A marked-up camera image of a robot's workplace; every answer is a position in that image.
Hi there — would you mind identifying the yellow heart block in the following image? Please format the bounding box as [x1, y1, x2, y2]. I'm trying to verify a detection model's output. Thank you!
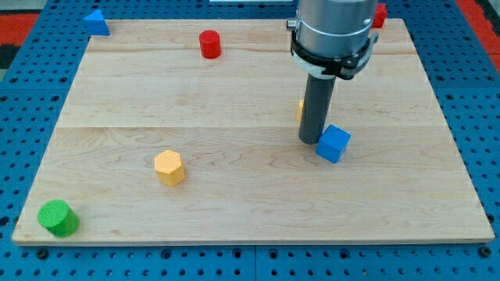
[296, 99, 304, 122]

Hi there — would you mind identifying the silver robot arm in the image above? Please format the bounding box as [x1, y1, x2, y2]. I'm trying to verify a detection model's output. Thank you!
[287, 0, 378, 80]

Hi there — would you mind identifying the red block behind arm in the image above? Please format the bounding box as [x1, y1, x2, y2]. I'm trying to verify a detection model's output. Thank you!
[372, 3, 388, 28]

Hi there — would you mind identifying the light wooden board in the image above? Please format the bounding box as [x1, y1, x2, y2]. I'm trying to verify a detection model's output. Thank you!
[12, 19, 495, 246]

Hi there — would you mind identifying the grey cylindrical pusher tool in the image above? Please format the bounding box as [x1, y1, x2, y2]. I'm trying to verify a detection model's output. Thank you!
[298, 75, 336, 144]

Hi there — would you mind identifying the blue cube block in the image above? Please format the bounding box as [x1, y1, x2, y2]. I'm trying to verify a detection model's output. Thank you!
[316, 125, 352, 163]

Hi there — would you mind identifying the yellow hexagon block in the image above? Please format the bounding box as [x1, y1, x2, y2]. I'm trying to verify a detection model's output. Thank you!
[154, 150, 185, 187]

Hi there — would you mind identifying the red cylinder block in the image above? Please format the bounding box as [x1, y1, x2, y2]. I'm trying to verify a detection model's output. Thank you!
[198, 30, 222, 59]

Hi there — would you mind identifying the blue triangle block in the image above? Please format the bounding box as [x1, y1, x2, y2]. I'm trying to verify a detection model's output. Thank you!
[83, 9, 110, 36]

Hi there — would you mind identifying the green cylinder block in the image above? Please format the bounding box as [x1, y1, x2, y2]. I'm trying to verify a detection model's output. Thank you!
[37, 199, 80, 238]

